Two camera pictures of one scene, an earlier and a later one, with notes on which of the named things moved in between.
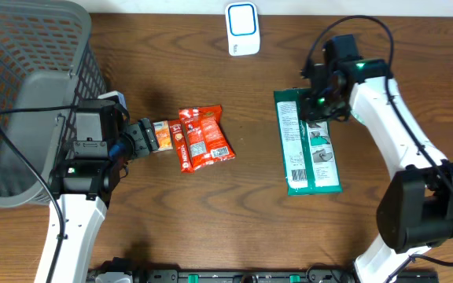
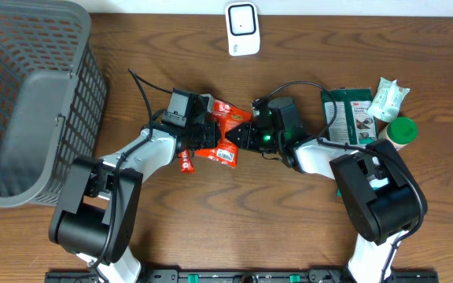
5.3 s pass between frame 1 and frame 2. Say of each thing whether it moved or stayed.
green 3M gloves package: moved
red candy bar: stayed
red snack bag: moved
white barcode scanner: stayed
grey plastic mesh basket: stayed
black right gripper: moved
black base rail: stayed
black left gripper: moved
